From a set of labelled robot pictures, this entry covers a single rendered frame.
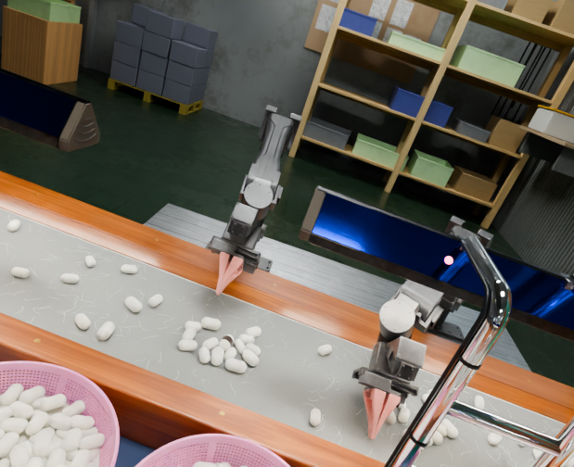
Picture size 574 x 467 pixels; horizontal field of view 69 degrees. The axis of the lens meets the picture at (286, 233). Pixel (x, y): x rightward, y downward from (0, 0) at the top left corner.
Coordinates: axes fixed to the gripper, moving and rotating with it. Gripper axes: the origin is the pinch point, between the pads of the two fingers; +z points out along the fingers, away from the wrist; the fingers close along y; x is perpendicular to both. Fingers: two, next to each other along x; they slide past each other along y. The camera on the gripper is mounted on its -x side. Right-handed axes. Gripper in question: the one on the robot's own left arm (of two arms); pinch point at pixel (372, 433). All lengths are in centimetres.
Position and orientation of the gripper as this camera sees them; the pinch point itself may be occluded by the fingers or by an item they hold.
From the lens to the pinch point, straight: 78.4
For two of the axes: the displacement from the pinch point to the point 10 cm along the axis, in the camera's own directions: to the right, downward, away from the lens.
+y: 9.4, 3.5, -0.4
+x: -1.2, 4.1, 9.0
